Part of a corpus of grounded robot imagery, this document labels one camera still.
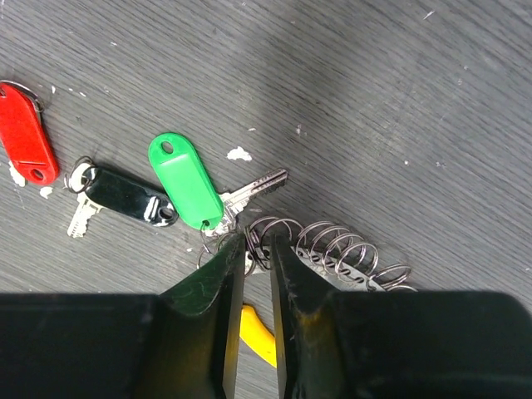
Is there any keyring with yellow tag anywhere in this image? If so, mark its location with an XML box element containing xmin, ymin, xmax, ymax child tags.
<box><xmin>239</xmin><ymin>214</ymin><xmax>418</xmax><ymax>369</ymax></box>

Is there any red tagged key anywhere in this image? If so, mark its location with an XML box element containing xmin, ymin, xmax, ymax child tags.
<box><xmin>1</xmin><ymin>80</ymin><xmax>60</xmax><ymax>185</ymax></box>

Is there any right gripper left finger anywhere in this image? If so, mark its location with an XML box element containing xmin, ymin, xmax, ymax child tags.
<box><xmin>132</xmin><ymin>234</ymin><xmax>245</xmax><ymax>398</ymax></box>

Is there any black tagged key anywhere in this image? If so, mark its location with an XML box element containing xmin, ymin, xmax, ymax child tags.
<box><xmin>65</xmin><ymin>156</ymin><xmax>179</xmax><ymax>239</ymax></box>

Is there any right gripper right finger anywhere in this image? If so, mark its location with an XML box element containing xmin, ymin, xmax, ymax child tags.
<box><xmin>270</xmin><ymin>234</ymin><xmax>374</xmax><ymax>398</ymax></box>

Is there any green tagged key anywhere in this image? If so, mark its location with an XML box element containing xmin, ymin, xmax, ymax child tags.
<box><xmin>148</xmin><ymin>132</ymin><xmax>288</xmax><ymax>255</ymax></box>

